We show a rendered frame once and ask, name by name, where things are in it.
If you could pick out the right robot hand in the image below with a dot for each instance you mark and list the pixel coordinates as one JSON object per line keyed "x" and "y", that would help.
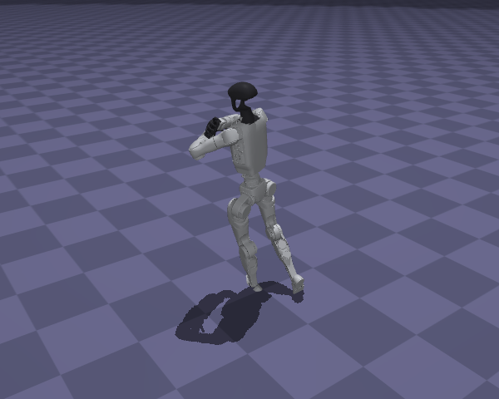
{"x": 212, "y": 126}

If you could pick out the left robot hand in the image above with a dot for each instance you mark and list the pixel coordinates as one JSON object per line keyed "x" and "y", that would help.
{"x": 213, "y": 133}

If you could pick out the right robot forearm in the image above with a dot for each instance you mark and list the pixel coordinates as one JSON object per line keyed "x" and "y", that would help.
{"x": 226, "y": 122}

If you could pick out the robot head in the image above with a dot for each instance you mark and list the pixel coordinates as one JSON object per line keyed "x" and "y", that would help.
{"x": 243, "y": 91}

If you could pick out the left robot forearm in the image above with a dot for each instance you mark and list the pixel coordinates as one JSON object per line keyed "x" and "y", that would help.
{"x": 199, "y": 141}

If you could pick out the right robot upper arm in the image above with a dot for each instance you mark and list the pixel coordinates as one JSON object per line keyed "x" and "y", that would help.
{"x": 258, "y": 110}

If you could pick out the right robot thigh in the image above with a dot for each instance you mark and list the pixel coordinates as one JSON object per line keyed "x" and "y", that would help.
{"x": 267, "y": 210}

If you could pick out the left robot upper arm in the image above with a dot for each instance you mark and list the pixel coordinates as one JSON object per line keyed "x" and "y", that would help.
{"x": 225, "y": 138}

